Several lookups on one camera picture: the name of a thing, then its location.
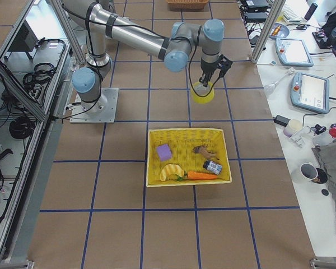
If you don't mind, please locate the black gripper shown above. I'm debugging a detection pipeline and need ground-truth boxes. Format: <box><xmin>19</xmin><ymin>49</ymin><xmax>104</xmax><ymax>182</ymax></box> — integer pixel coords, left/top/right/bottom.
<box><xmin>199</xmin><ymin>54</ymin><xmax>232</xmax><ymax>86</ymax></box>

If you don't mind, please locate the yellow tape roll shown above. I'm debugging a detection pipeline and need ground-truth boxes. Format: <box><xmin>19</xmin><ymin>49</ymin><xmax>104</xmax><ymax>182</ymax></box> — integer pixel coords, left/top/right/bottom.
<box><xmin>190</xmin><ymin>81</ymin><xmax>214</xmax><ymax>104</ymax></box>

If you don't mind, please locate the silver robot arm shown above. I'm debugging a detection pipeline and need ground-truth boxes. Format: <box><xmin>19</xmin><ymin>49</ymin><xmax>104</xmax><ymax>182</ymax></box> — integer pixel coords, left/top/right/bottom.
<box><xmin>61</xmin><ymin>1</ymin><xmax>233</xmax><ymax>104</ymax></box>

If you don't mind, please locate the white light bulb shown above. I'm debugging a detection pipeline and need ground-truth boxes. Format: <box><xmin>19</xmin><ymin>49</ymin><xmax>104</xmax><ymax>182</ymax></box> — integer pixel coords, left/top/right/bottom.
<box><xmin>264</xmin><ymin>67</ymin><xmax>296</xmax><ymax>96</ymax></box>

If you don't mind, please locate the yellow plastic basket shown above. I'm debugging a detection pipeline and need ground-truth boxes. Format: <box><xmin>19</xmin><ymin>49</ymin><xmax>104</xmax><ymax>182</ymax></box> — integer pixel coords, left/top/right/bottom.
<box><xmin>146</xmin><ymin>128</ymin><xmax>232</xmax><ymax>187</ymax></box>

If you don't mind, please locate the brown toy animal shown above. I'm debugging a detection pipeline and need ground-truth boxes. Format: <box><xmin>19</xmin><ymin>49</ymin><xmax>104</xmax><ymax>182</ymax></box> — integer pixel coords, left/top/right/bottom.
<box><xmin>193</xmin><ymin>145</ymin><xmax>220</xmax><ymax>160</ymax></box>

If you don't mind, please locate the brown wicker basket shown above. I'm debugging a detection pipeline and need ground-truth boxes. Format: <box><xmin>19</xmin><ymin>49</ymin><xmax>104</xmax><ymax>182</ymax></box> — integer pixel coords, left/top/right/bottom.
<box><xmin>166</xmin><ymin>0</ymin><xmax>209</xmax><ymax>11</ymax></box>

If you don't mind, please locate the teach pendant far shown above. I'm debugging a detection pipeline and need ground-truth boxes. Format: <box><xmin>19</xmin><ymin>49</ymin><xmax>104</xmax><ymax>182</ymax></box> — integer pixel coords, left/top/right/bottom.
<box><xmin>275</xmin><ymin>38</ymin><xmax>314</xmax><ymax>67</ymax></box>

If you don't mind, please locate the teach pendant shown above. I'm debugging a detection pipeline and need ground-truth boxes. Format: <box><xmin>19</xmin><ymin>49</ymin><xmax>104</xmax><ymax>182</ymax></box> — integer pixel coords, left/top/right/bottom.
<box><xmin>290</xmin><ymin>72</ymin><xmax>330</xmax><ymax>114</ymax></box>
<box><xmin>275</xmin><ymin>38</ymin><xmax>314</xmax><ymax>67</ymax></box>

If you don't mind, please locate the black power adapter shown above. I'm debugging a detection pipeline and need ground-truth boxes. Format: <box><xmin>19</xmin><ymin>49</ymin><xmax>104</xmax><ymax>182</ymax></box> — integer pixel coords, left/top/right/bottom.
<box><xmin>273</xmin><ymin>115</ymin><xmax>290</xmax><ymax>127</ymax></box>

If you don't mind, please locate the small blue labelled can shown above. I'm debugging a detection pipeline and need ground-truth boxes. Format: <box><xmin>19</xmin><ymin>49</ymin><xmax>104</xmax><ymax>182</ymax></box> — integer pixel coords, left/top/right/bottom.
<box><xmin>203</xmin><ymin>160</ymin><xmax>222</xmax><ymax>175</ymax></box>

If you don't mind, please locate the purple foam block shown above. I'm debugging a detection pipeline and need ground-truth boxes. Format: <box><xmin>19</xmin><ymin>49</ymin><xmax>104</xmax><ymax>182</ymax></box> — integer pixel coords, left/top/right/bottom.
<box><xmin>156</xmin><ymin>144</ymin><xmax>172</xmax><ymax>162</ymax></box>

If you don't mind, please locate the teach pendant near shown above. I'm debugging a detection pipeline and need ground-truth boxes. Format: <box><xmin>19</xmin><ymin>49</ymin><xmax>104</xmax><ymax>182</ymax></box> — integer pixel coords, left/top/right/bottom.
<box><xmin>290</xmin><ymin>72</ymin><xmax>330</xmax><ymax>114</ymax></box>

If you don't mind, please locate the orange toy carrot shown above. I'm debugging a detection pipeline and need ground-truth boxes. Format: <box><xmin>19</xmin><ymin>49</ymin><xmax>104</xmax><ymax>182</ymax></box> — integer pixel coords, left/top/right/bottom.
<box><xmin>177</xmin><ymin>171</ymin><xmax>218</xmax><ymax>181</ymax></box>

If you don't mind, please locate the yellow toy banana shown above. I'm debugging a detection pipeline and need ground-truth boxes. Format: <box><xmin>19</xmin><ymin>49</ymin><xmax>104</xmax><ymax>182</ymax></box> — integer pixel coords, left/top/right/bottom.
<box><xmin>160</xmin><ymin>164</ymin><xmax>185</xmax><ymax>182</ymax></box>

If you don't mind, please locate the aluminium frame post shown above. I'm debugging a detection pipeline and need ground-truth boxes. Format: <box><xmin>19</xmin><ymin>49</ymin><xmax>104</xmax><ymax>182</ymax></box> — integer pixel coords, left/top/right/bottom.
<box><xmin>251</xmin><ymin>0</ymin><xmax>285</xmax><ymax>64</ymax></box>

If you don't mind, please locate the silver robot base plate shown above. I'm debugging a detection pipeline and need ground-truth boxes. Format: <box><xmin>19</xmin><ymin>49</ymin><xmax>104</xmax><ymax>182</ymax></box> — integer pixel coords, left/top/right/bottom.
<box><xmin>69</xmin><ymin>87</ymin><xmax>119</xmax><ymax>124</ymax></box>

